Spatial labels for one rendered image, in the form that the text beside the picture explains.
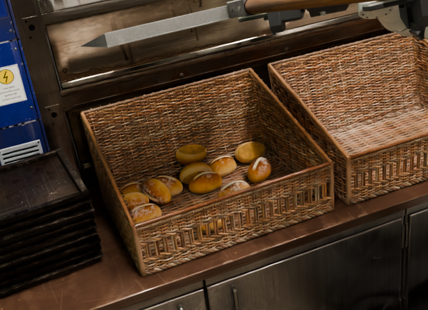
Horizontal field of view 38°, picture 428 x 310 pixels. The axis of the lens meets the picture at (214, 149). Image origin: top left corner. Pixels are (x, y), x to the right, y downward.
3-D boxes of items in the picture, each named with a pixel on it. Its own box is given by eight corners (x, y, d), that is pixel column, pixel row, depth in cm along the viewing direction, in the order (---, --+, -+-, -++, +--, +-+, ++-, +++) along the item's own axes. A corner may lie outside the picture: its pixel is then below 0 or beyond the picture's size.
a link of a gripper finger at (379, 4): (370, 4, 78) (414, -7, 79) (359, 4, 81) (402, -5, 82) (372, 16, 78) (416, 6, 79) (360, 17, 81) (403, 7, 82)
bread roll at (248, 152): (233, 144, 191) (229, 147, 196) (238, 165, 190) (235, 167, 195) (263, 137, 193) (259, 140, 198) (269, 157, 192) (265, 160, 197)
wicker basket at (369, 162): (269, 139, 208) (263, 62, 195) (409, 99, 224) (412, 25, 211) (347, 209, 167) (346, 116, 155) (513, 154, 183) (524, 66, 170)
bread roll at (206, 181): (218, 179, 187) (216, 163, 184) (226, 189, 181) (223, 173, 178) (186, 188, 184) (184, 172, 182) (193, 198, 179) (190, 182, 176)
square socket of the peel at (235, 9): (262, 13, 120) (258, -5, 119) (245, 16, 119) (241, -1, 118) (244, 14, 128) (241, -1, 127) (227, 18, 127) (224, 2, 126)
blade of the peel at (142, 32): (349, -10, 136) (347, -22, 135) (107, 48, 119) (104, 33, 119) (277, 0, 169) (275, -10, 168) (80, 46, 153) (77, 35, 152)
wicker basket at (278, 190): (95, 191, 191) (76, 110, 178) (258, 142, 207) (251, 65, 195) (140, 281, 150) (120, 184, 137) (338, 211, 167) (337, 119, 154)
